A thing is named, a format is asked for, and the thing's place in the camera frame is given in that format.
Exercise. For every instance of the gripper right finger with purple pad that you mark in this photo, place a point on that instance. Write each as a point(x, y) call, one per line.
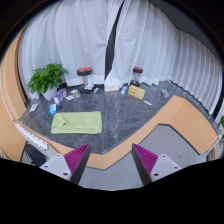
point(150, 166)

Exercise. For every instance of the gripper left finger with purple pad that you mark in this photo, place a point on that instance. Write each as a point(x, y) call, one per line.
point(69, 166)

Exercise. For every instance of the green folded towel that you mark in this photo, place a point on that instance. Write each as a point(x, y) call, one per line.
point(77, 122)

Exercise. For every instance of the white power strip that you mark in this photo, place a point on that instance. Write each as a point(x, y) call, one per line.
point(31, 138)

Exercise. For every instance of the blue small packet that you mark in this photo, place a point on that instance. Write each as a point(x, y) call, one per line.
point(52, 109)

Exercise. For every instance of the white card packet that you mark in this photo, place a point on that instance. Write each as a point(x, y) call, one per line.
point(70, 97)

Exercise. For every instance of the white flat paper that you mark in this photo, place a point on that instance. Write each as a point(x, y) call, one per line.
point(34, 107)

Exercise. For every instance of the purple snack bag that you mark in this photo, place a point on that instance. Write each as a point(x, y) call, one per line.
point(60, 96)

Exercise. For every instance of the small purple packet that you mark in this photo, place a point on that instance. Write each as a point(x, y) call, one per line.
point(165, 93)

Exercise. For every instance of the yellow cardboard box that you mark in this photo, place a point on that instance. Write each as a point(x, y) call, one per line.
point(136, 92)

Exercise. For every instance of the blue white carton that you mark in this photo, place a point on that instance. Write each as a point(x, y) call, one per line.
point(124, 89)

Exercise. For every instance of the white orange box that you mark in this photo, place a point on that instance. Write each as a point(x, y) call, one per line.
point(111, 87)

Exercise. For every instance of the green potted plant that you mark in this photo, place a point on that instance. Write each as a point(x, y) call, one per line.
point(45, 81)

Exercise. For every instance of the left red bar stool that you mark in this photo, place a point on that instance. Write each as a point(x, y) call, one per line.
point(84, 73)

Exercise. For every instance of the red bar stool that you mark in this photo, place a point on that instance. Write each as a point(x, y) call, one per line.
point(136, 71)
point(84, 73)

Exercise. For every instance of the right red bar stool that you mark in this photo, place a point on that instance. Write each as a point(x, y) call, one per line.
point(136, 71)

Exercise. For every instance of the right white curtain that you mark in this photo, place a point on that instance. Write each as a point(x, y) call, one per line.
point(146, 38)

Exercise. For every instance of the white curtain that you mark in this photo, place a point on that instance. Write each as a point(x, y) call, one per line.
point(72, 33)
point(146, 38)

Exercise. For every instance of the left white curtain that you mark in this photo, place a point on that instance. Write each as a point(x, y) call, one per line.
point(72, 33)

